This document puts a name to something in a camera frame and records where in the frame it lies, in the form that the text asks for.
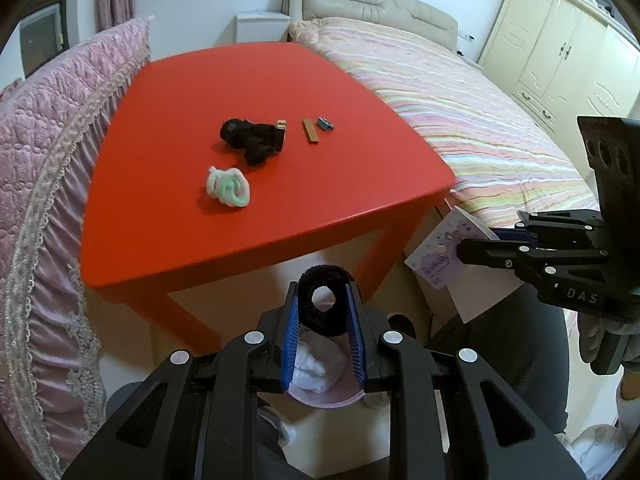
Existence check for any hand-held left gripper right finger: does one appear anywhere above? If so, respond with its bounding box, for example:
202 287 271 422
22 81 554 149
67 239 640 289
345 282 588 480

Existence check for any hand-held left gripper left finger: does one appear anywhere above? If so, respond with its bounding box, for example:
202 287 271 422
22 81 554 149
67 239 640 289
62 282 302 480

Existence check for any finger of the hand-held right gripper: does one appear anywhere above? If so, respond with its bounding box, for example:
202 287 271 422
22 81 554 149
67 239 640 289
492 210 607 244
457 239 608 307

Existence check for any purple printed paper packet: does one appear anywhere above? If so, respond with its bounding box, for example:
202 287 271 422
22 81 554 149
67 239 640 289
404 206 501 291

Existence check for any black fuzzy hair ring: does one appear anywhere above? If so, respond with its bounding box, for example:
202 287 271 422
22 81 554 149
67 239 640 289
299 266 353 337

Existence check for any pink trash bin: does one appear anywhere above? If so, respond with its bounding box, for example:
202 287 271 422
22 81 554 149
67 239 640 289
285 355 366 409

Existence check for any green and white sock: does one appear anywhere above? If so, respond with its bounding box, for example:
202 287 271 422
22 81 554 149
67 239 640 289
205 165 251 208

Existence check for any black cloth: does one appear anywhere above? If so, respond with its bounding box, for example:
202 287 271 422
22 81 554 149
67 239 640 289
220 118 287 167

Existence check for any person's right hand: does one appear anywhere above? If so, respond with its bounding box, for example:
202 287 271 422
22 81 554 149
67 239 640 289
577 309 605 364

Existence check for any white crumpled tissue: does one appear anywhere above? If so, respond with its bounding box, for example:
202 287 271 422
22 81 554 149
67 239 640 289
292 337 346 393

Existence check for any black slipper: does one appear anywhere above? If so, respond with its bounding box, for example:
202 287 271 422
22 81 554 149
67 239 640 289
387 314 418 342

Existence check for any person's right leg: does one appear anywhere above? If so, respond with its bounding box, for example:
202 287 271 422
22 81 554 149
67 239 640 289
467 282 583 433

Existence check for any cream wardrobe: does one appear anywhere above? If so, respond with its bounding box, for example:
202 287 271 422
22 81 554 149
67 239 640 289
477 0 640 133

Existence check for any red table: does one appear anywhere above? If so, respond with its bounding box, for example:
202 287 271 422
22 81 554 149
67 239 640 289
80 42 457 356

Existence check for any striped pastel blanket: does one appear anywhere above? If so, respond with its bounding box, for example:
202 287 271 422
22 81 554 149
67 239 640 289
290 17 601 241

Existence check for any white printed cloth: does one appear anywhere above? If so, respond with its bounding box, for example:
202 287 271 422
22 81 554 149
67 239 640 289
570 424 632 467

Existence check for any beige padded bed headboard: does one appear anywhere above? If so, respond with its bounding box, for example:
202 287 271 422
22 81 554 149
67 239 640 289
282 0 460 53

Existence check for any pink quilted bed cover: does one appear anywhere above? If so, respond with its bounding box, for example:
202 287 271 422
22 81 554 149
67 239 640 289
0 17 153 471

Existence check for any white nightstand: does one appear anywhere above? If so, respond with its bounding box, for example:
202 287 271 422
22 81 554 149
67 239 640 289
235 11 291 44

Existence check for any dark framed window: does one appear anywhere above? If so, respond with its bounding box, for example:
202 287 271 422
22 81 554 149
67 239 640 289
17 0 71 78

